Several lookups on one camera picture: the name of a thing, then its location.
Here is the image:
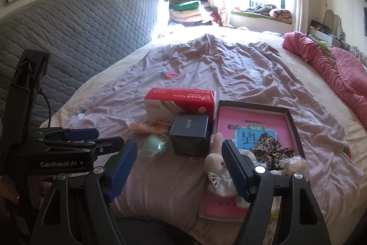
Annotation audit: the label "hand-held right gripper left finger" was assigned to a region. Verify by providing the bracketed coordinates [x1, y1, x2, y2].
[30, 139, 139, 245]

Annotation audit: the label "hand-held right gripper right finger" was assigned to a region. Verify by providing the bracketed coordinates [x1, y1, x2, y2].
[221, 139, 331, 245]

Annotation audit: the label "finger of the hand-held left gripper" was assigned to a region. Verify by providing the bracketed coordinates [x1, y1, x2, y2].
[37, 136, 125, 158]
[36, 127, 99, 142]

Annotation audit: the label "bunny plush purple dress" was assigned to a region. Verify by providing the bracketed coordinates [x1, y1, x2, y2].
[204, 132, 250, 202]

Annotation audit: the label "leopard print scrunchie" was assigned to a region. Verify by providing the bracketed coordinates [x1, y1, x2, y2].
[252, 132, 296, 171]

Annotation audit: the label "clear plastic snack packet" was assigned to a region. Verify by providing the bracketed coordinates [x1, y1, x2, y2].
[279, 155, 310, 177]

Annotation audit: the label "shallow cardboard box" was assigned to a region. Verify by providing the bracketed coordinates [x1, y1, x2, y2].
[199, 100, 307, 221]

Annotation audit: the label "green clear wrapped item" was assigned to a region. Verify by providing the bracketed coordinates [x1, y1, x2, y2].
[142, 134, 171, 158]

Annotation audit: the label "pink book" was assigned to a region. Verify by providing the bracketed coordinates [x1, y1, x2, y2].
[201, 110, 296, 218]

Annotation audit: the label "black box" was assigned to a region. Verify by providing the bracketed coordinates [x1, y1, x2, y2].
[169, 114, 211, 156]

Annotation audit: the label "red tissue box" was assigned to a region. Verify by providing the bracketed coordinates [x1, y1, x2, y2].
[144, 87, 216, 126]

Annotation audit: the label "grey quilted headboard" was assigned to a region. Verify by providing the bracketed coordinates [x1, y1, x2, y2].
[0, 0, 168, 131]

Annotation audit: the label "purple bed sheet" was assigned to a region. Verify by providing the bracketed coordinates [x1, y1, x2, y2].
[66, 33, 364, 234]

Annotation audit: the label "pink quilt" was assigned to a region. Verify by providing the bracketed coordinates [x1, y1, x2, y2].
[282, 32, 367, 125]

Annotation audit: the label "stack of folded blankets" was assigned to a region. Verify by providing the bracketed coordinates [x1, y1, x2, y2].
[169, 0, 221, 25]

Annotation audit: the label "green cloth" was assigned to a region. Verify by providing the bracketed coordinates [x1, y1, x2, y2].
[308, 34, 336, 65]

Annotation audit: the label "patterned pillow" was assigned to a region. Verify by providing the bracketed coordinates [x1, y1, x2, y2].
[270, 8, 293, 23]

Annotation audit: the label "white dressing table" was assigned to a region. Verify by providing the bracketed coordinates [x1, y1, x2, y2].
[307, 20, 353, 47]

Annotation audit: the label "grey clothes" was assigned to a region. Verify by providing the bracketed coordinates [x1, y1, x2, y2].
[241, 4, 277, 14]

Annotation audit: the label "vanity mirror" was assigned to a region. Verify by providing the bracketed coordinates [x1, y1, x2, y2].
[323, 10, 343, 39]

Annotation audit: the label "thin black cable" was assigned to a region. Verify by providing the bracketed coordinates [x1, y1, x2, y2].
[39, 91, 53, 128]

